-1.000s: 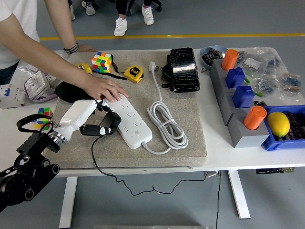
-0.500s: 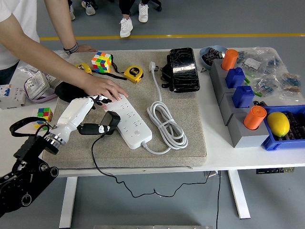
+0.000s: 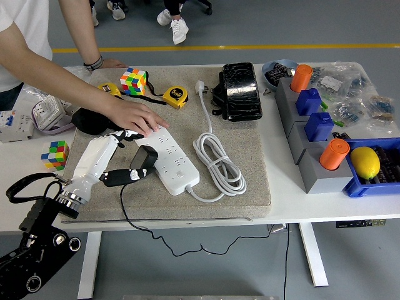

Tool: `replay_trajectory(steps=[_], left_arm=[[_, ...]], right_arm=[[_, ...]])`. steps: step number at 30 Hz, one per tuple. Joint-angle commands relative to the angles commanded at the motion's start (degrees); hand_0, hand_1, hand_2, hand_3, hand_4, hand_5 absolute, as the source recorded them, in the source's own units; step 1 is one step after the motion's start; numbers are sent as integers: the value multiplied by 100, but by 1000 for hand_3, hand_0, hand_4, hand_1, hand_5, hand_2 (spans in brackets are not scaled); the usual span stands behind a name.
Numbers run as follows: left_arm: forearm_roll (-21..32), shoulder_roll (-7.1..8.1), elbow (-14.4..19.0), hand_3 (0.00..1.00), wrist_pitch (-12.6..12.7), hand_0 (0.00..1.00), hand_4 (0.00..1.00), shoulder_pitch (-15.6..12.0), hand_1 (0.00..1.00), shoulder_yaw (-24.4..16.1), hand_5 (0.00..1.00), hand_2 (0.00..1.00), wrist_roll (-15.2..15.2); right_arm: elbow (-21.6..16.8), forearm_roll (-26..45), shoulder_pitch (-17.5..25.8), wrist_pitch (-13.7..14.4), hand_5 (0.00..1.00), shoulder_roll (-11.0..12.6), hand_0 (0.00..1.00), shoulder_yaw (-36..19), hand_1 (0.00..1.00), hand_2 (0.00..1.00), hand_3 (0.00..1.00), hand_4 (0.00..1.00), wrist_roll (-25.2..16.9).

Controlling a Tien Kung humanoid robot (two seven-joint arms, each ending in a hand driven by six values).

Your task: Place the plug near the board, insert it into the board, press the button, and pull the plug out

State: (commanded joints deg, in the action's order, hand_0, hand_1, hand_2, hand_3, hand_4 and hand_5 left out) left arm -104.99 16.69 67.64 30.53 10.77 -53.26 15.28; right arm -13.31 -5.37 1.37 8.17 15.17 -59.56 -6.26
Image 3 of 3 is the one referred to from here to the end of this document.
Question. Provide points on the person's right hand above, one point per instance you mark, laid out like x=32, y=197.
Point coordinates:
x=134, y=115

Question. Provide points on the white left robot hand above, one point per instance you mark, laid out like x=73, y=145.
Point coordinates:
x=93, y=159

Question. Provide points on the person's left hand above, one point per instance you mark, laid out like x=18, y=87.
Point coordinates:
x=114, y=64

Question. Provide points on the small yellow tape measure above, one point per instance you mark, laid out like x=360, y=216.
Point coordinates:
x=107, y=88

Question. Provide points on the black cloth pouch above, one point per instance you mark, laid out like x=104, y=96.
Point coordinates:
x=90, y=123

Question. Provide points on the white power strip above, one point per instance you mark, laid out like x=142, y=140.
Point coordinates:
x=175, y=186

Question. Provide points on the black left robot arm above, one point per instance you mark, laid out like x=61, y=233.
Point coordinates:
x=34, y=250

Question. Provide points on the person's right forearm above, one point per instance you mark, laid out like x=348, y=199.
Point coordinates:
x=62, y=84

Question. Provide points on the person's left forearm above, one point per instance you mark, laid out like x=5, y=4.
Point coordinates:
x=78, y=31

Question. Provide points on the striped wristband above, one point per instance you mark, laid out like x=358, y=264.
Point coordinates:
x=93, y=64

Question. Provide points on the large colourful puzzle cube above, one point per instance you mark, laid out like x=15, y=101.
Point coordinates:
x=132, y=81

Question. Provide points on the small colourful puzzle cube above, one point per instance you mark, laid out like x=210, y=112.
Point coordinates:
x=54, y=154

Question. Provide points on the yellow tape measure 5m print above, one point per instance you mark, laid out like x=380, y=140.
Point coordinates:
x=175, y=95

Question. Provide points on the purple flat ribbon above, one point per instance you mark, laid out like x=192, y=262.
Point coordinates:
x=59, y=129

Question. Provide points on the grey white sneaker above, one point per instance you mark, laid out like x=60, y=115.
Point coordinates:
x=117, y=11
x=95, y=18

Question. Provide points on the white circuit breaker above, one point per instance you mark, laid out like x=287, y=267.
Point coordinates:
x=15, y=128

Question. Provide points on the clear bag of metal parts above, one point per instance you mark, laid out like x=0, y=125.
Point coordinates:
x=34, y=92

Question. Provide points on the person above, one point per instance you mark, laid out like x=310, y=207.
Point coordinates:
x=22, y=28

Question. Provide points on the glossy black case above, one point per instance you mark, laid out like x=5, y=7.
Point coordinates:
x=242, y=90

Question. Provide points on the grey-brown mat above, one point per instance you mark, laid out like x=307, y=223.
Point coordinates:
x=243, y=156

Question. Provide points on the white table leg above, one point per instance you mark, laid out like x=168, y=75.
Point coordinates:
x=314, y=256
x=89, y=281

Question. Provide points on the small metal clip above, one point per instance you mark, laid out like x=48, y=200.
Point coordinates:
x=266, y=91

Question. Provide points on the light blue bowl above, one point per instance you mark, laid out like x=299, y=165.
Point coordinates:
x=265, y=75

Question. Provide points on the black electronic modules pile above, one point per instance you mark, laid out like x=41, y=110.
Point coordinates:
x=276, y=73

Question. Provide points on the grey holder block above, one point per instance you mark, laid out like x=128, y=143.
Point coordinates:
x=297, y=140
x=328, y=184
x=282, y=87
x=289, y=115

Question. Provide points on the orange cylinder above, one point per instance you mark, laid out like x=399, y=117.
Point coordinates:
x=300, y=76
x=332, y=154

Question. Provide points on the blue block with knob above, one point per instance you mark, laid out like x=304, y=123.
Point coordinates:
x=307, y=101
x=318, y=126

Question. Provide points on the green connector piece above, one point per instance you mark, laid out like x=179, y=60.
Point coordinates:
x=325, y=104
x=339, y=122

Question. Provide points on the clear bag with white card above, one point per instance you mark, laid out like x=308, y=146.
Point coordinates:
x=331, y=82

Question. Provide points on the small black circuit module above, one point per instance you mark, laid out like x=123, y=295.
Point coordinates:
x=340, y=136

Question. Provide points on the clear bag of blue resistors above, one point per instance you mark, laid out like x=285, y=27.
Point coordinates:
x=350, y=111

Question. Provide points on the yellow lemon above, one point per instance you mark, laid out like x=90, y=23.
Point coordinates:
x=365, y=163

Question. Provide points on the blue plastic bin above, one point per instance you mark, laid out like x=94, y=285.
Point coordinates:
x=359, y=189

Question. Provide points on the clear bag of mixed resistors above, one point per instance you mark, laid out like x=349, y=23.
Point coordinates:
x=382, y=109

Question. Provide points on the black table control panel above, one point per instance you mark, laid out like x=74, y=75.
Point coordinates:
x=359, y=223

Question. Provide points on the dark brown modules row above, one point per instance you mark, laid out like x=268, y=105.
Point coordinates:
x=390, y=162

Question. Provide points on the white wall socket panel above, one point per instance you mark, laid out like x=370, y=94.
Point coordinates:
x=47, y=114
x=67, y=107

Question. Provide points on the grey metal bracket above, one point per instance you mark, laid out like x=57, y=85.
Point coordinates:
x=278, y=228

